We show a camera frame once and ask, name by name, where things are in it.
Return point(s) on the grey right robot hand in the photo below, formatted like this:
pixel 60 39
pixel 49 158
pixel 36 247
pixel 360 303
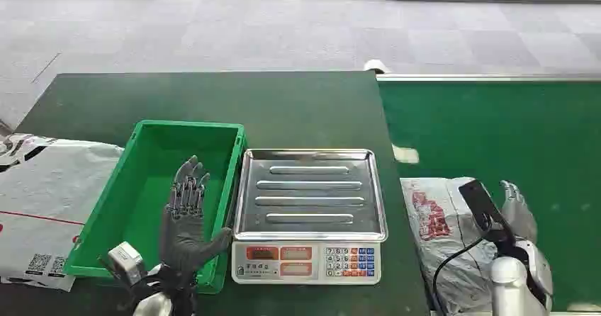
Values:
pixel 520 213

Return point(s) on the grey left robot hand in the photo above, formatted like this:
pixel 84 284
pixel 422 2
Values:
pixel 182 238

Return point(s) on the black handheld barcode scanner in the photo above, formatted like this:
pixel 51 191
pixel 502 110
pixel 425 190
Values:
pixel 481 206

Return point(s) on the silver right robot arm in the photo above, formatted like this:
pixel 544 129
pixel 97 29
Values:
pixel 521 281

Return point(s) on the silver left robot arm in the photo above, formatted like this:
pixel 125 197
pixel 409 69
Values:
pixel 155 304

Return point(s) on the green plastic crate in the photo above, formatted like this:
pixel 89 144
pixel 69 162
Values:
pixel 141 201

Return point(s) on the grey parcel bag, red print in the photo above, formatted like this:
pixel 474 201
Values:
pixel 446 253

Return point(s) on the green conveyor belt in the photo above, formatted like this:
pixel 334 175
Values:
pixel 497 131

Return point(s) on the electronic scale with steel pan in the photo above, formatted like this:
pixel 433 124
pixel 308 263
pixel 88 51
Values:
pixel 307 210

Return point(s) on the white label sticker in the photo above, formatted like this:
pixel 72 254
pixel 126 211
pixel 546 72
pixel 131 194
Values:
pixel 405 154

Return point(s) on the white parcel bag with QR codes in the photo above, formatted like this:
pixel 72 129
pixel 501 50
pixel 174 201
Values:
pixel 44 201

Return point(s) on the white conveyor roller end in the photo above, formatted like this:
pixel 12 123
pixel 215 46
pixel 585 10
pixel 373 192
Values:
pixel 374 66

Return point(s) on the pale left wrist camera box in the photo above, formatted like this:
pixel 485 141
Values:
pixel 126 261

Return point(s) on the silver conveyor side rail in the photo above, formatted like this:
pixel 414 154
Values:
pixel 488 77

